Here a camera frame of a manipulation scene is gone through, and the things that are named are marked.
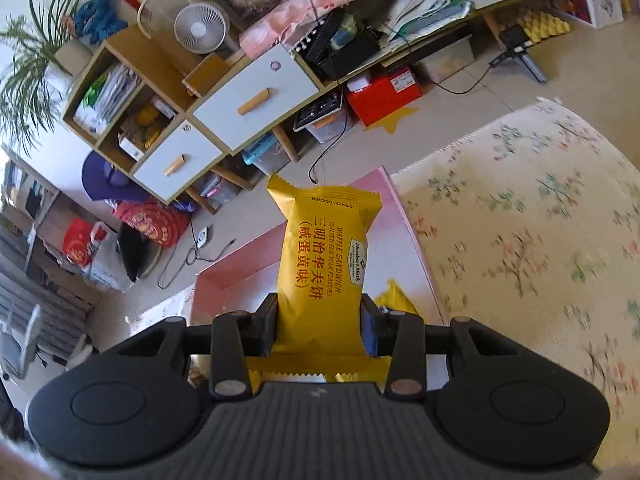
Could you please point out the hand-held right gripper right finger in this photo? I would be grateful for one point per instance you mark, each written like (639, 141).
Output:
(370, 332)

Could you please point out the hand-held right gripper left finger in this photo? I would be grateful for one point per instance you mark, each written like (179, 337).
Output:
(265, 325)

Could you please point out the pink cardboard box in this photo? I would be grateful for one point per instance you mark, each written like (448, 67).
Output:
(240, 270)

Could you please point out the yellow snack packet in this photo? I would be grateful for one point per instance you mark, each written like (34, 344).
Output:
(397, 300)
(320, 260)

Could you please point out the small clear plastic bin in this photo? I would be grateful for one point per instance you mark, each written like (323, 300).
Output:
(220, 190)

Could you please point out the black flat bag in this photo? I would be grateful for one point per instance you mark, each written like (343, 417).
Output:
(135, 255)

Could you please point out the red patterned bag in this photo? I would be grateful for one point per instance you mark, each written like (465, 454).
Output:
(155, 222)

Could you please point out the blue lidded plastic bin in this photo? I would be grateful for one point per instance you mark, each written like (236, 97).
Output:
(265, 155)

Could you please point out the small white drawer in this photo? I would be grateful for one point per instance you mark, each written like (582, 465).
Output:
(165, 185)

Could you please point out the floral tablecloth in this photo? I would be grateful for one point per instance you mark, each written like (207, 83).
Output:
(525, 220)

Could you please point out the red and white shopping bag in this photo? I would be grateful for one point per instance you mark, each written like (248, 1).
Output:
(80, 250)

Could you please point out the grey radiator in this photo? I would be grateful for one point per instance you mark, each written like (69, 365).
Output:
(55, 320)

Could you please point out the purple hat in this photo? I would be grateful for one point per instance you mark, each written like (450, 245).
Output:
(100, 180)

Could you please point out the black flat device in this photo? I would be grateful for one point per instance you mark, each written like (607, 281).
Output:
(320, 110)

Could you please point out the small white carton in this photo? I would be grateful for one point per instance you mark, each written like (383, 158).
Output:
(131, 147)

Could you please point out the red cardboard box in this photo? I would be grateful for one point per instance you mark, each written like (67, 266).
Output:
(385, 95)

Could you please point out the white office chair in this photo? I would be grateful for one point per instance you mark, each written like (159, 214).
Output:
(22, 345)

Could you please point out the wide white drawer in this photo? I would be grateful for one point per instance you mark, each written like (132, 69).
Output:
(280, 80)

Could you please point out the small wooden box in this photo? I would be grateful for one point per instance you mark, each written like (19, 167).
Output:
(205, 77)

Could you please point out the cluttered desk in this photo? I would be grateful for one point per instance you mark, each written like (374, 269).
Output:
(25, 200)

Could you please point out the stack of documents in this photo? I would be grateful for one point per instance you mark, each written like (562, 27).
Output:
(115, 95)

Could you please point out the black storage box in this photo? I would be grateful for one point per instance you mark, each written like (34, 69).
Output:
(350, 55)

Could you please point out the long clear plastic bin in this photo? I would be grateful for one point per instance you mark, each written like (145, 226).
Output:
(447, 62)

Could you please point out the white desk fan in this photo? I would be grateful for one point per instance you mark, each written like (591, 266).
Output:
(200, 27)

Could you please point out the wooden stepped cabinet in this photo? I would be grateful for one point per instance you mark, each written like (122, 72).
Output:
(120, 55)

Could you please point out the pile of folded papers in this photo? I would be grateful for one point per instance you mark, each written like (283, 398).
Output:
(425, 10)

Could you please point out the pink patterned cloth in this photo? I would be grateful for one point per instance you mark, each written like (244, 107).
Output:
(310, 0)

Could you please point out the round white mesh fan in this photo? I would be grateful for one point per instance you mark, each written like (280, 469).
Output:
(155, 10)

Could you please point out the blue knotted ornament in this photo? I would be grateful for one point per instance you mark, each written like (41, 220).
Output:
(100, 20)

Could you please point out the yellow egg tray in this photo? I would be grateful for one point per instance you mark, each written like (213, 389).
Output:
(542, 27)

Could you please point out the potted green plant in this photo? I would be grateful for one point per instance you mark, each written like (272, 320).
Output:
(30, 60)

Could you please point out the white patterned box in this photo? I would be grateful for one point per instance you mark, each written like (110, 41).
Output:
(595, 5)

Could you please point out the camera on tripod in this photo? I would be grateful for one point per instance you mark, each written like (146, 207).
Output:
(515, 42)

